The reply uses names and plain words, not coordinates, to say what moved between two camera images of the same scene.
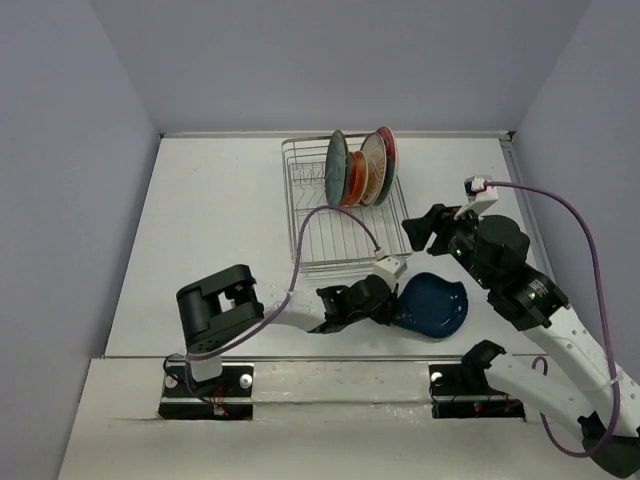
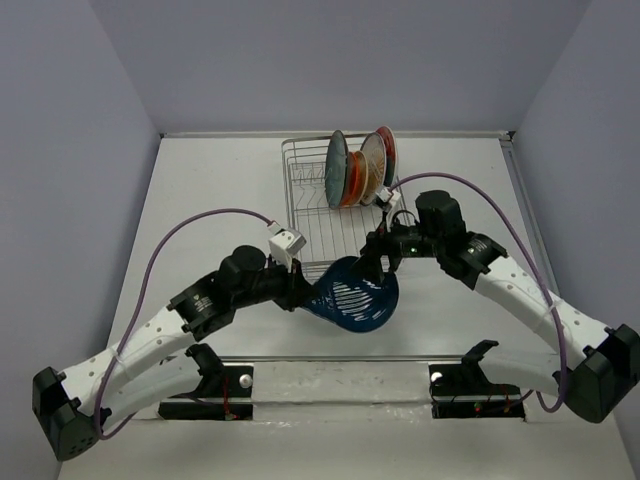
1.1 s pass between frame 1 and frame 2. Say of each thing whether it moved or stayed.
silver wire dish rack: stayed
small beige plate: stayed
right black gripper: moved
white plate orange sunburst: stayed
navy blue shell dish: moved
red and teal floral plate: stayed
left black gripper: moved
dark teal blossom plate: stayed
